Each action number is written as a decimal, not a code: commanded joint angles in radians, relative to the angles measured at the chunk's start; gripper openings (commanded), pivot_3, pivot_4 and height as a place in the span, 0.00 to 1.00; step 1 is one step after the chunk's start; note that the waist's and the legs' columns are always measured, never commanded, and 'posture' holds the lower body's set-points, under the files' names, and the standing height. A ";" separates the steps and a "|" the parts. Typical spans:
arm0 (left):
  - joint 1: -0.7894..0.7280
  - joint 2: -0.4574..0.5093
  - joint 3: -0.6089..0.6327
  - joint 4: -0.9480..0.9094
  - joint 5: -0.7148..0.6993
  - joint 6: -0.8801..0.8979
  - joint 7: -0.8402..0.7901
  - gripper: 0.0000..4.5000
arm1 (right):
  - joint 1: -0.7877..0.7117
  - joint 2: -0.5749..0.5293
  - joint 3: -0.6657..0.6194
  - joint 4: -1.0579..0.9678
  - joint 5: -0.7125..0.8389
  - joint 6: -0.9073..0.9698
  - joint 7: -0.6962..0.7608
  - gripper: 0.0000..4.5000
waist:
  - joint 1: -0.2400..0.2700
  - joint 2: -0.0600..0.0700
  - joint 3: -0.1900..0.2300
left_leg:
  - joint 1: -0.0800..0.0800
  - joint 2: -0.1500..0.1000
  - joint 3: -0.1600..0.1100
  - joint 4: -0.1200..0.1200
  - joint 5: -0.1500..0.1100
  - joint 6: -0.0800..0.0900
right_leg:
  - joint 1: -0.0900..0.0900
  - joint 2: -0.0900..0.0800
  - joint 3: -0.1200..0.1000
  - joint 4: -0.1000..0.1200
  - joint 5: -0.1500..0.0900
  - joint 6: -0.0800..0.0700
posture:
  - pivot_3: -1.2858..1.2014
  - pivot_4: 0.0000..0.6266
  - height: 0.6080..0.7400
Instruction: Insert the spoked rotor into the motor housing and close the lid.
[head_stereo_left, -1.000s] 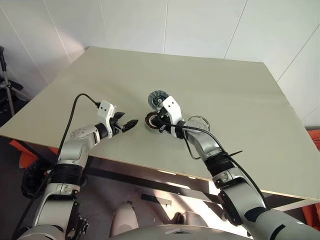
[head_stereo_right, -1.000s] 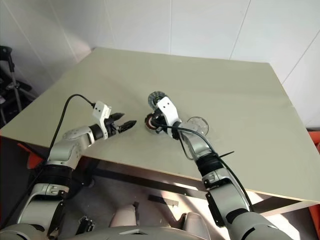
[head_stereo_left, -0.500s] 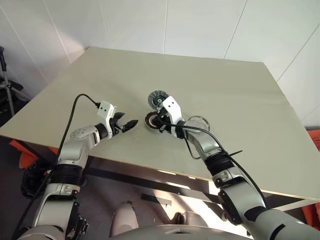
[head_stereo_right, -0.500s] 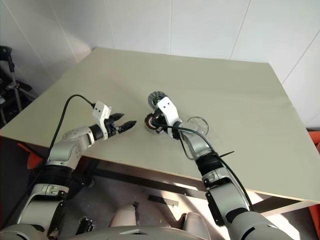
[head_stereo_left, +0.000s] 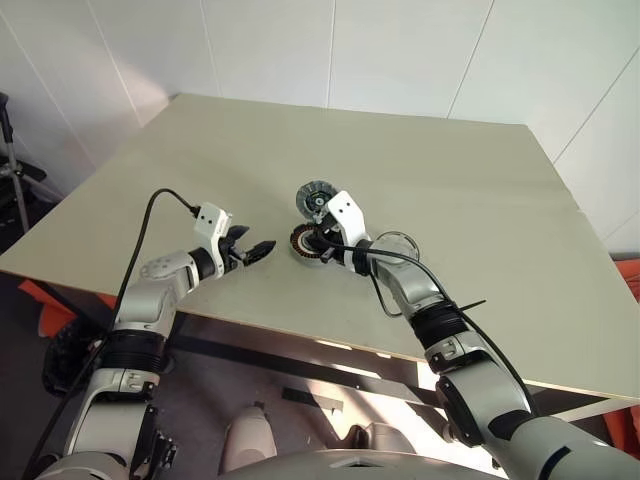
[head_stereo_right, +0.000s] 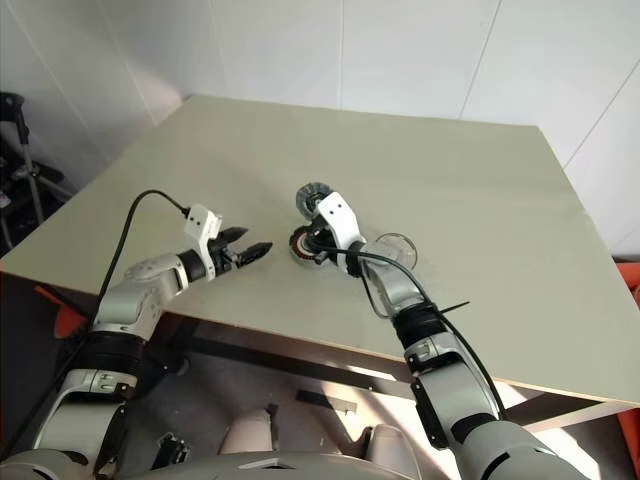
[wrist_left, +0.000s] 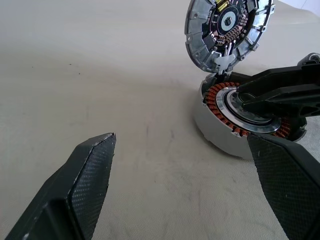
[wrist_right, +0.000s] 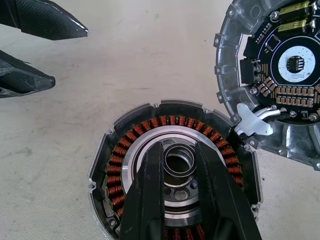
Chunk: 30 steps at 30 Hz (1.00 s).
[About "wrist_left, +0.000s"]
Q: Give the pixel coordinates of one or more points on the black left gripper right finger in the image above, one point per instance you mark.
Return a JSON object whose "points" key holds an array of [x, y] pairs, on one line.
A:
{"points": [[287, 190]]}

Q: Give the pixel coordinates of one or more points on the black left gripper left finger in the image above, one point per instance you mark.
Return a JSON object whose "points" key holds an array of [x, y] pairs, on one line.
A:
{"points": [[75, 190]]}

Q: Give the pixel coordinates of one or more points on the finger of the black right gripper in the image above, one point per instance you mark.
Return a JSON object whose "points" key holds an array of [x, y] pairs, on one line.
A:
{"points": [[295, 105], [287, 77]]}

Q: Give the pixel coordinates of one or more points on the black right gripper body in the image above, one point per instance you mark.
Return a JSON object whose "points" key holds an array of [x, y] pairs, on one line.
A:
{"points": [[311, 58]]}

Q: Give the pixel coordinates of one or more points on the grey hinged motor lid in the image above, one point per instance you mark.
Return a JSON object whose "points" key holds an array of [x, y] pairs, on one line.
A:
{"points": [[197, 32]]}

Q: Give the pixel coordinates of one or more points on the grey round motor housing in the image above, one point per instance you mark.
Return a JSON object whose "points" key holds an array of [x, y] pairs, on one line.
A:
{"points": [[212, 135]]}

